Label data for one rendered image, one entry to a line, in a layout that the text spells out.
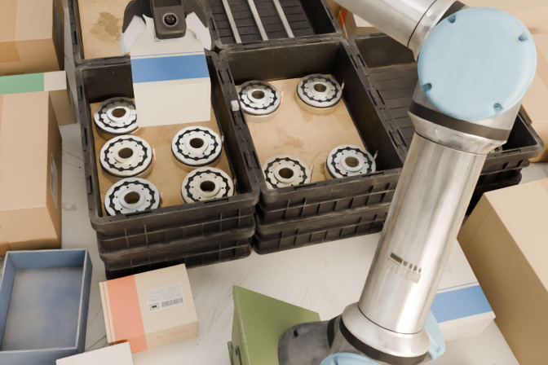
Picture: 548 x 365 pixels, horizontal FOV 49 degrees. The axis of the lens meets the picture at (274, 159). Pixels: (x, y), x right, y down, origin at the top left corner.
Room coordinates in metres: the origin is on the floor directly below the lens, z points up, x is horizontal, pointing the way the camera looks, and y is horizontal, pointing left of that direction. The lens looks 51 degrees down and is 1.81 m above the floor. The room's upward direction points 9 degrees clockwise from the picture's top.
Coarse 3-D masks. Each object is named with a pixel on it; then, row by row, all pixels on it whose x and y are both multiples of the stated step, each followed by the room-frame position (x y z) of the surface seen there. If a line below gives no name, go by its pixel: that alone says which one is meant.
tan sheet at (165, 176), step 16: (144, 128) 0.83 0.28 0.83; (160, 128) 0.83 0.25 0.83; (176, 128) 0.84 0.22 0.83; (96, 144) 0.76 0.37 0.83; (160, 144) 0.79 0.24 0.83; (96, 160) 0.72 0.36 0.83; (160, 160) 0.75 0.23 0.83; (224, 160) 0.77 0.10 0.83; (160, 176) 0.71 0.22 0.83; (176, 176) 0.71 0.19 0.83; (160, 192) 0.67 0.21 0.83; (176, 192) 0.67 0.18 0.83
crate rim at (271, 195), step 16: (240, 48) 1.01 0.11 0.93; (256, 48) 1.02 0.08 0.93; (272, 48) 1.03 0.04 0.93; (288, 48) 1.04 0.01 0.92; (224, 64) 0.95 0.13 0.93; (352, 64) 1.01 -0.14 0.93; (368, 96) 0.92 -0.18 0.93; (240, 112) 0.82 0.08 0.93; (384, 128) 0.84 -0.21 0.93; (256, 160) 0.71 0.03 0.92; (400, 160) 0.76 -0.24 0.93; (256, 176) 0.67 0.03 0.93; (352, 176) 0.70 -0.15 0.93; (368, 176) 0.71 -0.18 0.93; (384, 176) 0.71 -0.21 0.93; (272, 192) 0.64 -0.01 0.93; (288, 192) 0.64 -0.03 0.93; (304, 192) 0.65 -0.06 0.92; (320, 192) 0.67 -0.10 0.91
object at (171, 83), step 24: (144, 48) 0.74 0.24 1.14; (168, 48) 0.75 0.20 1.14; (192, 48) 0.76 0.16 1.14; (144, 72) 0.68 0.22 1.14; (168, 72) 0.69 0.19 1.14; (192, 72) 0.70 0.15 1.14; (144, 96) 0.65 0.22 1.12; (168, 96) 0.66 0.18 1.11; (192, 96) 0.67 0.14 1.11; (144, 120) 0.65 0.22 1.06; (168, 120) 0.66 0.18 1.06; (192, 120) 0.67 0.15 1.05
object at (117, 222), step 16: (96, 64) 0.89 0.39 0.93; (112, 64) 0.90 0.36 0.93; (128, 64) 0.91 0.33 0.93; (80, 80) 0.84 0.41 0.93; (224, 80) 0.90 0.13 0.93; (80, 96) 0.80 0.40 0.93; (224, 96) 0.86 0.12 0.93; (80, 112) 0.76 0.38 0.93; (80, 128) 0.72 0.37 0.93; (240, 128) 0.78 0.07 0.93; (240, 144) 0.74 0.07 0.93; (256, 192) 0.63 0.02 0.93; (96, 208) 0.55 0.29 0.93; (160, 208) 0.57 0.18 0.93; (176, 208) 0.57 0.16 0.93; (192, 208) 0.58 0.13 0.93; (208, 208) 0.59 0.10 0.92; (224, 208) 0.60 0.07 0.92; (240, 208) 0.61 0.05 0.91; (96, 224) 0.52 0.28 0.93; (112, 224) 0.52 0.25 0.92; (128, 224) 0.53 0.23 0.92; (144, 224) 0.54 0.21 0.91
